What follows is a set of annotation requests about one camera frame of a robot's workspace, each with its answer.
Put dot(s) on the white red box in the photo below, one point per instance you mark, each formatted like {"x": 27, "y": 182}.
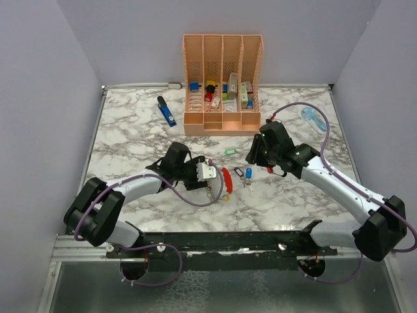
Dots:
{"x": 246, "y": 94}

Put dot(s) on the blue stamp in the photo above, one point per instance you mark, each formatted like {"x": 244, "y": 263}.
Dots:
{"x": 194, "y": 86}

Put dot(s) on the red handled key organizer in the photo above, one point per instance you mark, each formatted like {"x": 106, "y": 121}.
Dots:
{"x": 214, "y": 185}

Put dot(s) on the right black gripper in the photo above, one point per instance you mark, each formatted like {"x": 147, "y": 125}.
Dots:
{"x": 254, "y": 157}

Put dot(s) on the white wall plug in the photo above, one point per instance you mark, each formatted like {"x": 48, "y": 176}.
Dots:
{"x": 175, "y": 86}

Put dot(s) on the red black stamp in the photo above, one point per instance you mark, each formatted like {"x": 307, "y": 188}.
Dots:
{"x": 210, "y": 90}

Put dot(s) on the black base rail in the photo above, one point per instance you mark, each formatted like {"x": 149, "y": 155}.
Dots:
{"x": 221, "y": 251}

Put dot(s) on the green white box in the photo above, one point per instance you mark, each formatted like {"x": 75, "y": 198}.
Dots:
{"x": 232, "y": 86}

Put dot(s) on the green eraser block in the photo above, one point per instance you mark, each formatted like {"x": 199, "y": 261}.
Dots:
{"x": 224, "y": 92}

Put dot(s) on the black key tag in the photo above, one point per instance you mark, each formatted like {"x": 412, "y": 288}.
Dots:
{"x": 239, "y": 172}

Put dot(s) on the blue stapler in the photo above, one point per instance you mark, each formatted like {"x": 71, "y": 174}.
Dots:
{"x": 165, "y": 111}

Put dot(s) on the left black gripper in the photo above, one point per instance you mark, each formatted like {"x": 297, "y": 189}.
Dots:
{"x": 194, "y": 183}

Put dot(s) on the peach plastic desk organizer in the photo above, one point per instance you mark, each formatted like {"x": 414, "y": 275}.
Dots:
{"x": 222, "y": 75}

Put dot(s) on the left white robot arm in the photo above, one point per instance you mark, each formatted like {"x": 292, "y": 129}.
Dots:
{"x": 94, "y": 214}

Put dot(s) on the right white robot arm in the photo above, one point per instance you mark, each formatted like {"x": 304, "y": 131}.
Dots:
{"x": 378, "y": 224}

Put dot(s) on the pink pencil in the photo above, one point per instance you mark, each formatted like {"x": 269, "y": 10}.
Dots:
{"x": 213, "y": 104}

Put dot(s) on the blue glue stick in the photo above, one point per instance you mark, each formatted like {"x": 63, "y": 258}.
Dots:
{"x": 249, "y": 105}

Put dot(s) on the blue key tag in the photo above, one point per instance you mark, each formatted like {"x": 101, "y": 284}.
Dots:
{"x": 249, "y": 173}

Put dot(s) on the silver keys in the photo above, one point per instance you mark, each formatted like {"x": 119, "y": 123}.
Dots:
{"x": 246, "y": 183}

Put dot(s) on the blue white blister pack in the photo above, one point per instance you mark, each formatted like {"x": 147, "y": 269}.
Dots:
{"x": 314, "y": 119}

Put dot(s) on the green key tag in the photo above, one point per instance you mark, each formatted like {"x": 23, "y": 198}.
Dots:
{"x": 230, "y": 152}

